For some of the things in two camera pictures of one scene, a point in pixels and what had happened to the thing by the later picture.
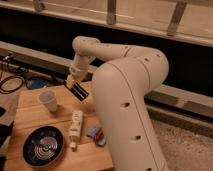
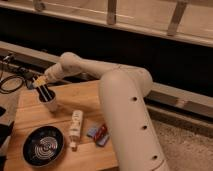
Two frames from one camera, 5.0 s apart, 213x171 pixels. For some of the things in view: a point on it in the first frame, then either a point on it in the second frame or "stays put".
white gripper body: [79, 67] -> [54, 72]
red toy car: [99, 137] stays put
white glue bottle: [75, 128] stays put
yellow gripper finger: [70, 81] -> [40, 80]
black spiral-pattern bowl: [43, 146] stays put
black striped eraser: [79, 91] -> [45, 94]
